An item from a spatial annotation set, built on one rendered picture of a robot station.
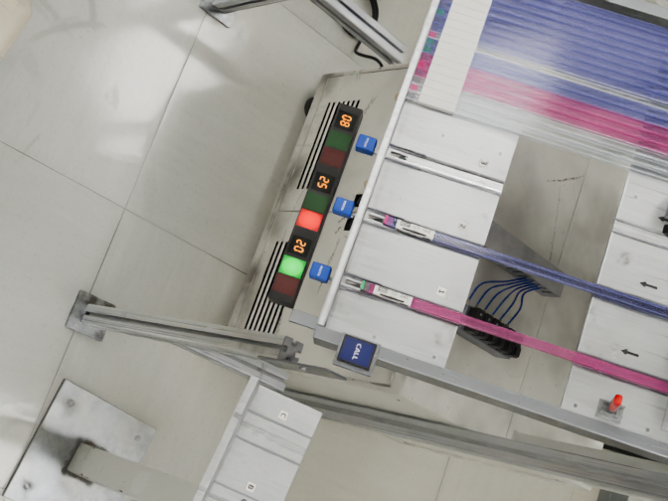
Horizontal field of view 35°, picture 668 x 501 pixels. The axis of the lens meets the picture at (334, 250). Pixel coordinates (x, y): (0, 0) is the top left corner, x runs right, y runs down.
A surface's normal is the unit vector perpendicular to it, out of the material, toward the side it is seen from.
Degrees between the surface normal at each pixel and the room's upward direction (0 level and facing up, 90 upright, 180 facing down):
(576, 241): 0
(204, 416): 0
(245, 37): 0
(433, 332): 45
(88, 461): 90
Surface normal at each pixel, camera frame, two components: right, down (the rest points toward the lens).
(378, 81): -0.67, -0.40
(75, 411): 0.66, 0.04
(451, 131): -0.01, -0.25
